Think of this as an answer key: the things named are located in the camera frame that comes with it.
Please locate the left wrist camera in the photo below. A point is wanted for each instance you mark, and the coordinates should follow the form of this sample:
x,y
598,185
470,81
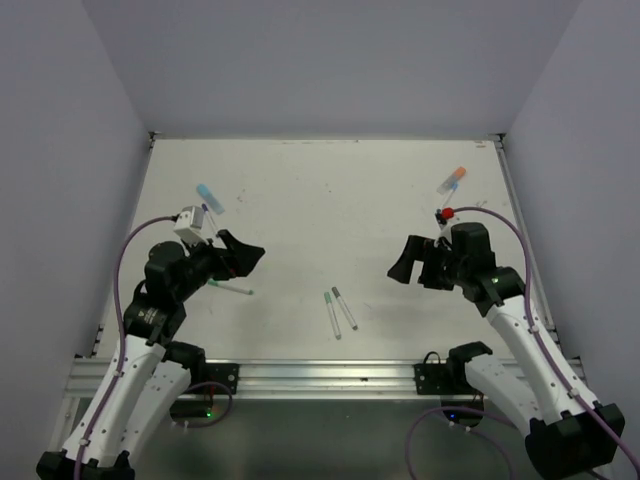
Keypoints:
x,y
188,225

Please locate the light blue highlighter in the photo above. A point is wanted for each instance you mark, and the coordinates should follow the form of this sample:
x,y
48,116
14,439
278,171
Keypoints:
x,y
207,196

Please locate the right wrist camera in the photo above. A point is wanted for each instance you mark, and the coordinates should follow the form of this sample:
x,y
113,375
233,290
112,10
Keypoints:
x,y
446,218

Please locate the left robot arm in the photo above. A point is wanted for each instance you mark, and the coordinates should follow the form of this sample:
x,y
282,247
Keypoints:
x,y
149,369

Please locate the teal pen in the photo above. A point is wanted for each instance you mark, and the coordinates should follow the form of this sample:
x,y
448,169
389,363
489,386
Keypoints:
x,y
231,288

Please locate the aluminium rail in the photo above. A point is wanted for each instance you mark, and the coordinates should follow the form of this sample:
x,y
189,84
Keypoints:
x,y
282,380

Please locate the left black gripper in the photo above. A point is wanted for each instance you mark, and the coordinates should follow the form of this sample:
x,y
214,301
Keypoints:
x,y
245,256

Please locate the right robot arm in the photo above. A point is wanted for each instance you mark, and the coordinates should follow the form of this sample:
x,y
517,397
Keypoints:
x,y
566,429

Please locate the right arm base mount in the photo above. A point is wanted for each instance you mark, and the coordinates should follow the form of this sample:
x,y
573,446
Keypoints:
x,y
433,377

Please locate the blue pen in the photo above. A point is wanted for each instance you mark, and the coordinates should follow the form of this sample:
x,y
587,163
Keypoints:
x,y
445,201

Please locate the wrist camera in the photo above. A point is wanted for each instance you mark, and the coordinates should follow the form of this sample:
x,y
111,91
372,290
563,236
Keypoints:
x,y
446,218
188,225

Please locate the green capped pen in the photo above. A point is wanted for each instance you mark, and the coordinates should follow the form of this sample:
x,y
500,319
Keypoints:
x,y
332,316

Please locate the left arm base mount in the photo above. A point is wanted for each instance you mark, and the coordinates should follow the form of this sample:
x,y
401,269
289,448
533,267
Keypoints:
x,y
209,399

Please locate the grey capped pen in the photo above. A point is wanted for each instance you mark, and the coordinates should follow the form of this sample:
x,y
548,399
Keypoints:
x,y
345,309

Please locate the orange highlighter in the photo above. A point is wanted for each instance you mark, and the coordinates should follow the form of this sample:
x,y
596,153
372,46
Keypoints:
x,y
451,180

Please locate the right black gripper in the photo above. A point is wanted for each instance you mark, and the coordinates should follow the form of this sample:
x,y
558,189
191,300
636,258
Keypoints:
x,y
415,247

